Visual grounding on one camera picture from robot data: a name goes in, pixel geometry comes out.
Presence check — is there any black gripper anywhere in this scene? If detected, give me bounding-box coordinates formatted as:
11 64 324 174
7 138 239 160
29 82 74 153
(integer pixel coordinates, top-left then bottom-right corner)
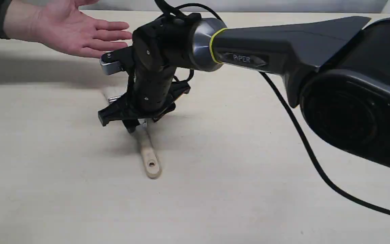
99 17 191 132

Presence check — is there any dark-sleeved forearm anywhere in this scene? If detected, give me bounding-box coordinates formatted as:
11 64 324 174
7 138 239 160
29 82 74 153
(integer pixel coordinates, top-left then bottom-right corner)
0 0 41 43

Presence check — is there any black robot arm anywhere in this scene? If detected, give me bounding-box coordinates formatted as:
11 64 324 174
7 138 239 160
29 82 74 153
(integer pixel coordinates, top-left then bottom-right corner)
99 14 390 168

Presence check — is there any open human hand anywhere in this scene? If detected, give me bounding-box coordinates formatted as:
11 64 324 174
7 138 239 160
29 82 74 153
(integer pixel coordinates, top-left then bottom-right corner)
29 0 132 59

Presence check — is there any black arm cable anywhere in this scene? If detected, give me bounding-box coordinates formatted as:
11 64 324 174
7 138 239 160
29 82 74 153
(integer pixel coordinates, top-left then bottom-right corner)
155 0 390 223

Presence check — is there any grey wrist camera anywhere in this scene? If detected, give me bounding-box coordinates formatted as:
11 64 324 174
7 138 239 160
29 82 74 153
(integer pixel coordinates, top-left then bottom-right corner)
100 50 125 76

